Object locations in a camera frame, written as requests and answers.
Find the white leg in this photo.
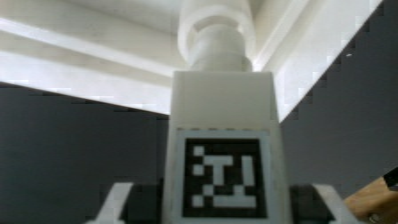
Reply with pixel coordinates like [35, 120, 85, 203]
[162, 24, 293, 224]

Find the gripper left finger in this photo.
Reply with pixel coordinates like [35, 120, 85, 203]
[83, 182, 160, 224]

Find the white square table top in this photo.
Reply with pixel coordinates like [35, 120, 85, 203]
[0, 0, 384, 114]

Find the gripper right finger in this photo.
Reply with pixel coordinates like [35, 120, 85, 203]
[290, 184, 362, 224]

